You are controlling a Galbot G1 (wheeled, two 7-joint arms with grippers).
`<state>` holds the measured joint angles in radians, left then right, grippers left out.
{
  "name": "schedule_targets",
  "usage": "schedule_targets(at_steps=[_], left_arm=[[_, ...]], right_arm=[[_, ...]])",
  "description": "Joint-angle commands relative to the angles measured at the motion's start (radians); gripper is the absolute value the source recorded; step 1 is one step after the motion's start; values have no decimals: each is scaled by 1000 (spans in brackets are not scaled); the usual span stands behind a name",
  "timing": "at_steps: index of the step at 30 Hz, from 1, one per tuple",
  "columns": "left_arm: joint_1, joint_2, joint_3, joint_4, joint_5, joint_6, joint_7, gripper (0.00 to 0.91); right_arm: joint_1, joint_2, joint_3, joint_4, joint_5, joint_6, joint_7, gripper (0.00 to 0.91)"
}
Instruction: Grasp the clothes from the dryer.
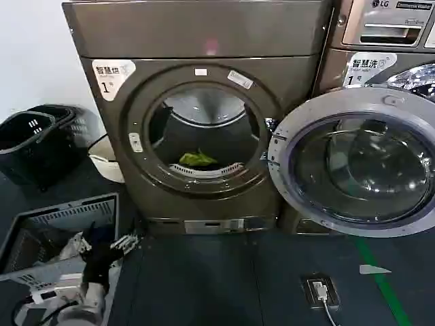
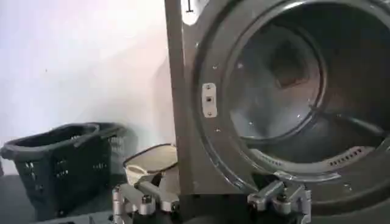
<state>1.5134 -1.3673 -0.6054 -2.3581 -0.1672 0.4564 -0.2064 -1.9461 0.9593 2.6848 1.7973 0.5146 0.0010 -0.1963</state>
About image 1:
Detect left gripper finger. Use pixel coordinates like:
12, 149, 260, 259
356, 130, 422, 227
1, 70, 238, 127
113, 238, 141, 260
110, 232, 139, 248

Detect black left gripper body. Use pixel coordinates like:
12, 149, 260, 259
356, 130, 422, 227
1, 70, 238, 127
83, 242, 116, 285

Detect dark cloth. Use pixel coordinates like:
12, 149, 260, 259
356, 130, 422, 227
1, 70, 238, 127
80, 221, 105, 251

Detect white grey crumpled cloth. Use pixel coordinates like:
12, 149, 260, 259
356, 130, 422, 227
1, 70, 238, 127
50, 232, 93, 264

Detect grey plastic laundry basket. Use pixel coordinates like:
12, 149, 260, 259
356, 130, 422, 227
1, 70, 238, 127
0, 192, 120, 288

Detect white round basin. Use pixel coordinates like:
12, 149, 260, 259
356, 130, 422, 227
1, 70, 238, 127
87, 134, 125, 185

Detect green cloth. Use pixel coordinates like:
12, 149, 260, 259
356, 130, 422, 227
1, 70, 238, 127
179, 148, 219, 168

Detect black plastic laundry basket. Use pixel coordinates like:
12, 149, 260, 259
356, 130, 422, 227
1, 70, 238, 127
27, 104, 105, 170
0, 110, 74, 192

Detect floor socket box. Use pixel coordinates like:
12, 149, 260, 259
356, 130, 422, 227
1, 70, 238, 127
300, 272, 341, 308

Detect grey front-load dryer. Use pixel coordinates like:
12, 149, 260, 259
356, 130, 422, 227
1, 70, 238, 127
62, 0, 336, 236

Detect round glass dryer door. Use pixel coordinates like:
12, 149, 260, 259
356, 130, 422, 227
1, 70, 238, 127
267, 88, 435, 238

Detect white floor arrow sticker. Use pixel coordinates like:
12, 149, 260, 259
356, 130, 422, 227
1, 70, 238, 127
359, 264, 392, 275

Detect green floor tape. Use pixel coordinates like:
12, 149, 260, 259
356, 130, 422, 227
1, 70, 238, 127
353, 234, 414, 326

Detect grey machine with drawer panel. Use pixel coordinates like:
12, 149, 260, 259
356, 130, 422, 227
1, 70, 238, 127
314, 0, 435, 235

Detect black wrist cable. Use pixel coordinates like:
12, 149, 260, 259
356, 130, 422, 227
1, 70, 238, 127
11, 294, 81, 326

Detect white plug with cable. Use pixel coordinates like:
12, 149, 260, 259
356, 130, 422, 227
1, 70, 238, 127
313, 279, 345, 326

